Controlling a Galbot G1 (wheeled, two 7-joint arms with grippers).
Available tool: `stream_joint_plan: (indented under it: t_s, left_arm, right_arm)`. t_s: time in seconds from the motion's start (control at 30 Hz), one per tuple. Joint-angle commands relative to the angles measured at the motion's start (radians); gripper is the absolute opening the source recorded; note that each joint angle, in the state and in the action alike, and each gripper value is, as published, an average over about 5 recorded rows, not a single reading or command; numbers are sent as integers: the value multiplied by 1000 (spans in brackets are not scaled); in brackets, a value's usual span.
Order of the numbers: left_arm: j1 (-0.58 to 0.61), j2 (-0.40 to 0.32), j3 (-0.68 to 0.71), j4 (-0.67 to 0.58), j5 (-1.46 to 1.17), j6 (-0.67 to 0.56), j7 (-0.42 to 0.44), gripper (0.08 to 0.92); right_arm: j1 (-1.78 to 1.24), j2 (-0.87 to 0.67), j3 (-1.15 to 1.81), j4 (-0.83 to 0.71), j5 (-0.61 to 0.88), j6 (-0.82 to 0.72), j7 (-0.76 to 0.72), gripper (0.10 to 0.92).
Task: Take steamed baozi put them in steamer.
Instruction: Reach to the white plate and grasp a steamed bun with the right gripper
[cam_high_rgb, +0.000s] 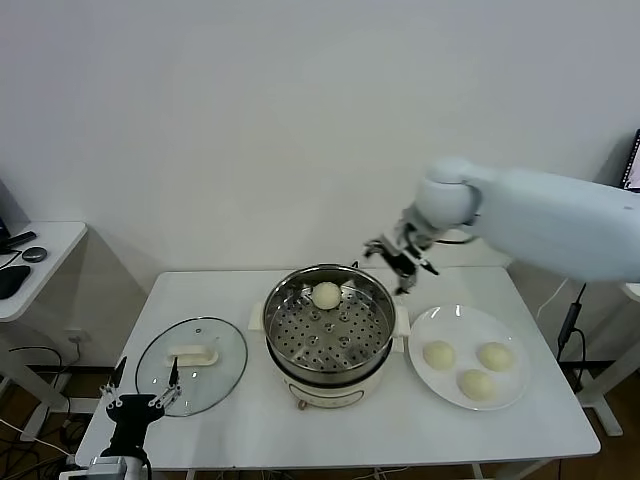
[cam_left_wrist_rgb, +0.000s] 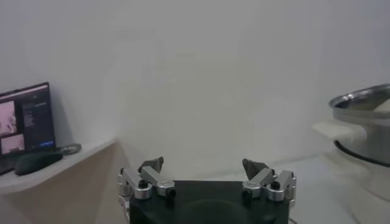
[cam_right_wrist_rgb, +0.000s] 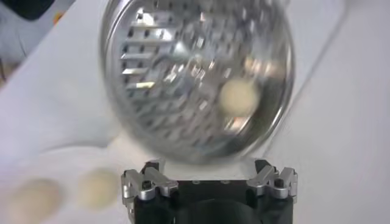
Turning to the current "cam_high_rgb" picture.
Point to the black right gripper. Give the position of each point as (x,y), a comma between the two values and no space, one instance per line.
(407,255)

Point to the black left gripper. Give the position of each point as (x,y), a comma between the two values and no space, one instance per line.
(132,406)

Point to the white steamed baozi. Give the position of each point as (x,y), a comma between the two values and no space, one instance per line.
(326,295)
(476,385)
(495,356)
(439,355)

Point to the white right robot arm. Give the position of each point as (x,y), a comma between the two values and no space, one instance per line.
(550,225)

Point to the stainless steel steamer basket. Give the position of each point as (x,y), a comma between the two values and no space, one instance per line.
(274,302)

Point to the white round plate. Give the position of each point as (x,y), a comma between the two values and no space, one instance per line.
(465,330)

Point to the white electric cooker base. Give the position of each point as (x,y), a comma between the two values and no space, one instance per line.
(325,395)

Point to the white side desk with mouse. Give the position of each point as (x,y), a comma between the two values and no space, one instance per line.
(55,250)

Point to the black bar-shaped device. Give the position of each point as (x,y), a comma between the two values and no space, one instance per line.
(22,239)

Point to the dark monitor screen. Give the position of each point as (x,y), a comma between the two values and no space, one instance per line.
(7,205)

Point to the white side desk with laptop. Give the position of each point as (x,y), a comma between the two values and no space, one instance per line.
(607,400)

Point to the open black laptop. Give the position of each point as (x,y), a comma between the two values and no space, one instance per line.
(632,165)

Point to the white wall outlet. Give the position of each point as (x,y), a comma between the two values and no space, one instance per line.
(77,336)

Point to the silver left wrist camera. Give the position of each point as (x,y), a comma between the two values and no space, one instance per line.
(100,470)

